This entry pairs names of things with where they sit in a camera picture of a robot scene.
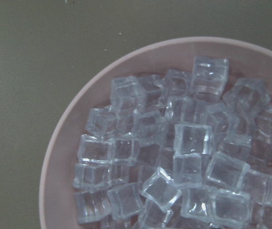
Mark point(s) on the pile of ice cubes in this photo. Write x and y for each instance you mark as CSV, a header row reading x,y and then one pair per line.
x,y
178,152

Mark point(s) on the pink bowl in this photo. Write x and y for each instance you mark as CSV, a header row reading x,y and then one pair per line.
x,y
56,197

